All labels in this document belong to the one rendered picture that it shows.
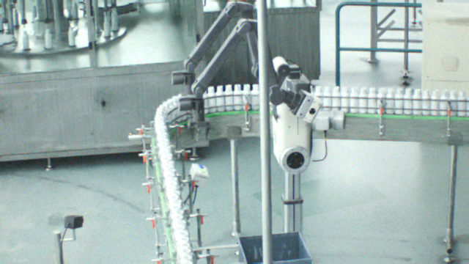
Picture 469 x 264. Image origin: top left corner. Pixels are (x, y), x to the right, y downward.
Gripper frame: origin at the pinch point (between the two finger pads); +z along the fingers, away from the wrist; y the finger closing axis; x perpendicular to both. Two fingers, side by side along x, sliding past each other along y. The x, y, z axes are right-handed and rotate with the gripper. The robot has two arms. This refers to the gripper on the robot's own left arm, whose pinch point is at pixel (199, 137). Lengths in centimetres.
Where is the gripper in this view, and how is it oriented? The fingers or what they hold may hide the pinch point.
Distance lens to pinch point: 473.6
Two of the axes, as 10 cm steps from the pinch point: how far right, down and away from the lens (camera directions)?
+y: 9.9, -0.5, 1.1
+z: 0.1, 9.5, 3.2
